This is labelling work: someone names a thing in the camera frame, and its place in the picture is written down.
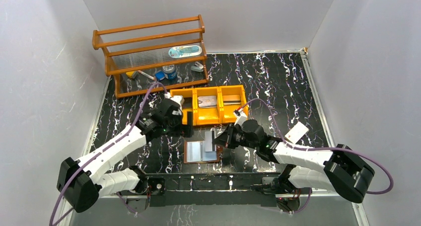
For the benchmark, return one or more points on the brown leather card holder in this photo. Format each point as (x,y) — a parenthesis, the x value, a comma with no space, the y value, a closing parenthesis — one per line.
(195,153)

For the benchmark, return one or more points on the silver card in bin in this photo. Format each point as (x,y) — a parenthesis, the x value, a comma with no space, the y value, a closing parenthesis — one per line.
(209,101)

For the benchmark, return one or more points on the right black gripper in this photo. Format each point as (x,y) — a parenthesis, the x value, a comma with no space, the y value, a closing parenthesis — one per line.
(227,140)

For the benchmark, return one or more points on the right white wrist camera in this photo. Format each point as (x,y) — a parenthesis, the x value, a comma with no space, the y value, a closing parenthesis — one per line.
(241,116)

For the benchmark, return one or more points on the blue lidded jar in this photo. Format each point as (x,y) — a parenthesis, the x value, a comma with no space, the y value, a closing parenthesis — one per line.
(170,72)

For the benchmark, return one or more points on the grey credit card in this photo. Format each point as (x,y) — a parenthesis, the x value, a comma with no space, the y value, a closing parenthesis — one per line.
(209,141)

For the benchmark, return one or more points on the oval blue packaged item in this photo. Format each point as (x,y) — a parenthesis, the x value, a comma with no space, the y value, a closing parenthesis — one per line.
(178,52)

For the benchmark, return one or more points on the white marker pen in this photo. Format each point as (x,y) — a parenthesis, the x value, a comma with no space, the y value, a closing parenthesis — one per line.
(146,75)

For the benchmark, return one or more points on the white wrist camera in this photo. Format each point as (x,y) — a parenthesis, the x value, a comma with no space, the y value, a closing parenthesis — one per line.
(176,98)
(241,116)

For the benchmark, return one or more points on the yellow sponge block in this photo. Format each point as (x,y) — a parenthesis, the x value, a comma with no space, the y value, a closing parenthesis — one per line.
(132,75)

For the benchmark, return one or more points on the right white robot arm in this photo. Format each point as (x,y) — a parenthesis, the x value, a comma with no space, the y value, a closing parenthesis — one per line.
(334,169)

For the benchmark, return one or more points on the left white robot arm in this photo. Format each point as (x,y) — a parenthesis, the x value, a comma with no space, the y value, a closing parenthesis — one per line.
(83,181)

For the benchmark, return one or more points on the wooden shelf rack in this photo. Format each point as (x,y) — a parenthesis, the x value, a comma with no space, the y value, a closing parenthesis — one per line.
(144,47)

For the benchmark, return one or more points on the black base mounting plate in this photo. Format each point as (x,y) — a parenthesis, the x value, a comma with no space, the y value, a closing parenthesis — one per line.
(264,189)

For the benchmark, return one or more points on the brown striped card in bin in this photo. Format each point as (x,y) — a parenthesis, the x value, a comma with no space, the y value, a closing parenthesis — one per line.
(233,99)

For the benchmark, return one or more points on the small blue box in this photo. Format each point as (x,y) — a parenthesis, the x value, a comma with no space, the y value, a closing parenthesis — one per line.
(160,75)

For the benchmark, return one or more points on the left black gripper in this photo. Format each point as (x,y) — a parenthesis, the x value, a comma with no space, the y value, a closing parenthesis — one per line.
(183,129)

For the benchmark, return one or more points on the white power strip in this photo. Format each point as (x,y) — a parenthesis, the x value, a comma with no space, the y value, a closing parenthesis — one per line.
(296,132)

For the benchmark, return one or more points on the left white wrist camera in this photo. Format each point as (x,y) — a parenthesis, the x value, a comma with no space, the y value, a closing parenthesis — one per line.
(176,98)

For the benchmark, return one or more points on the yellow three-compartment bin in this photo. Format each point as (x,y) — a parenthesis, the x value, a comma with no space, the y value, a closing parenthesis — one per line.
(210,116)

